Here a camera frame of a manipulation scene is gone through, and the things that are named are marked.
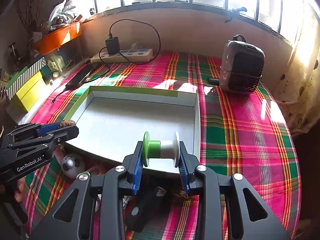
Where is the brown walnut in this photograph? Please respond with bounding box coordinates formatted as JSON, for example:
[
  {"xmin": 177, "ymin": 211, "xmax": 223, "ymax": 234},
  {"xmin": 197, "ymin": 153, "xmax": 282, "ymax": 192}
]
[
  {"xmin": 174, "ymin": 190, "xmax": 189, "ymax": 200},
  {"xmin": 59, "ymin": 120, "xmax": 75, "ymax": 128}
]

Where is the white round panda toy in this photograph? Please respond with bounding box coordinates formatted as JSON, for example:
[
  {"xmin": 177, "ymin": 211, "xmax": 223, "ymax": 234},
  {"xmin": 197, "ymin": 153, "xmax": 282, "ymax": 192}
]
[{"xmin": 61, "ymin": 153, "xmax": 86, "ymax": 179}]

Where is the black rectangular device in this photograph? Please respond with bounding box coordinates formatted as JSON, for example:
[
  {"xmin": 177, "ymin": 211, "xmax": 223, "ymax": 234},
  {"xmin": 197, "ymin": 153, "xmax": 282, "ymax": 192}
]
[{"xmin": 124, "ymin": 177, "xmax": 172, "ymax": 232}]

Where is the green and white spool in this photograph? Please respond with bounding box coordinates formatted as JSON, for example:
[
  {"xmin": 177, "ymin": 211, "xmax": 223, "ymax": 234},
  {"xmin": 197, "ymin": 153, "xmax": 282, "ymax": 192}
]
[{"xmin": 142, "ymin": 131, "xmax": 180, "ymax": 167}]

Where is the person's left hand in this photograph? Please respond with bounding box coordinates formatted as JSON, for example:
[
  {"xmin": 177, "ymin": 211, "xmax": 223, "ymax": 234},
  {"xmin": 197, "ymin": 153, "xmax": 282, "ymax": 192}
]
[{"xmin": 9, "ymin": 177, "xmax": 26, "ymax": 203}]

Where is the yellow box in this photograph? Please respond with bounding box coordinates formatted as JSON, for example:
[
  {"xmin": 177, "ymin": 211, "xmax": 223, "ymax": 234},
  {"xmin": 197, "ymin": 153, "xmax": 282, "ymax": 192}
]
[{"xmin": 10, "ymin": 71, "xmax": 47, "ymax": 112}]

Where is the striped white green box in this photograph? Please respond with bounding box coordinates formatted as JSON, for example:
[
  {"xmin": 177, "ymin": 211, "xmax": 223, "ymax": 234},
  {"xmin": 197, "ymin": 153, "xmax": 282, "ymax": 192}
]
[{"xmin": 7, "ymin": 57, "xmax": 46, "ymax": 100}]

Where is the white shallow box green rim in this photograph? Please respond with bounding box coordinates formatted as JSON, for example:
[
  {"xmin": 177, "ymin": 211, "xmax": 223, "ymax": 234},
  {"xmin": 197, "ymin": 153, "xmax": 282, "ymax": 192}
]
[{"xmin": 65, "ymin": 86, "xmax": 201, "ymax": 163}]

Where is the black phone on bed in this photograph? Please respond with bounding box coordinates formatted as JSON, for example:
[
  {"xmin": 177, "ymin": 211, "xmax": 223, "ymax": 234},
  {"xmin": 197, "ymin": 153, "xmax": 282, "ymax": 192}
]
[{"xmin": 51, "ymin": 63, "xmax": 100, "ymax": 103}]

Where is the plaid pink green bedsheet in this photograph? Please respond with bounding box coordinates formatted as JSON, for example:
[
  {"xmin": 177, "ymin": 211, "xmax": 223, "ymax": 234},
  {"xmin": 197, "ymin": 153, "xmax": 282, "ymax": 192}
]
[{"xmin": 24, "ymin": 52, "xmax": 302, "ymax": 239}]

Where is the orange planter tray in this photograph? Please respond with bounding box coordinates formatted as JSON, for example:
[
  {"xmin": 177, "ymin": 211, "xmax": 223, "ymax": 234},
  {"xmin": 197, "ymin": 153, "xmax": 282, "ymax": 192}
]
[{"xmin": 33, "ymin": 22, "xmax": 81, "ymax": 55}]

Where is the white power strip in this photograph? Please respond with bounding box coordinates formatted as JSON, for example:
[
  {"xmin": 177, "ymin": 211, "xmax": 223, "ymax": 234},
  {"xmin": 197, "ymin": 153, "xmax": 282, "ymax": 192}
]
[{"xmin": 90, "ymin": 49, "xmax": 153, "ymax": 63}]

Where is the cream dotted curtain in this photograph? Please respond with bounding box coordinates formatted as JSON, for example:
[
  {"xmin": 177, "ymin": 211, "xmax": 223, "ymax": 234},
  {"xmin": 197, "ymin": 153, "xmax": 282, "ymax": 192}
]
[{"xmin": 272, "ymin": 5, "xmax": 319, "ymax": 137}]

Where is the grey portable heater fan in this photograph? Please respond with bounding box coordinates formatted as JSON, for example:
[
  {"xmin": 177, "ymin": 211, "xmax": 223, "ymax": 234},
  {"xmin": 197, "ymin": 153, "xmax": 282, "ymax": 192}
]
[{"xmin": 207, "ymin": 34, "xmax": 265, "ymax": 94}]

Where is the black charger adapter with cable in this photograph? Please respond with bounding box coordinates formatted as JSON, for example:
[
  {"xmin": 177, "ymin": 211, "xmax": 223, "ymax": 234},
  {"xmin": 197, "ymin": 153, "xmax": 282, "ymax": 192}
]
[{"xmin": 98, "ymin": 18, "xmax": 162, "ymax": 65}]

